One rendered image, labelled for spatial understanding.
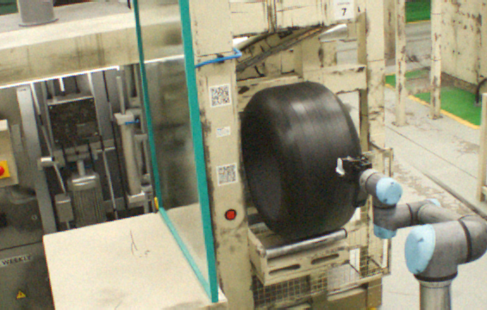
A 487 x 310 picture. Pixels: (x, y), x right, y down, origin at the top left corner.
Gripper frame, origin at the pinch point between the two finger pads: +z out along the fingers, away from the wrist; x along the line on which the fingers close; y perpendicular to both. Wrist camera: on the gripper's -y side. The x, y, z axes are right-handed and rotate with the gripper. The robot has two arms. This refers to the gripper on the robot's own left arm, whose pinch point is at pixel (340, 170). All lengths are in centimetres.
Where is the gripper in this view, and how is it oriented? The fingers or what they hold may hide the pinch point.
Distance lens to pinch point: 232.6
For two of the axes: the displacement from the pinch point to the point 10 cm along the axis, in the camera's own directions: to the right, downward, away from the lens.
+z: -3.2, -2.4, 9.2
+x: -9.4, 1.9, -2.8
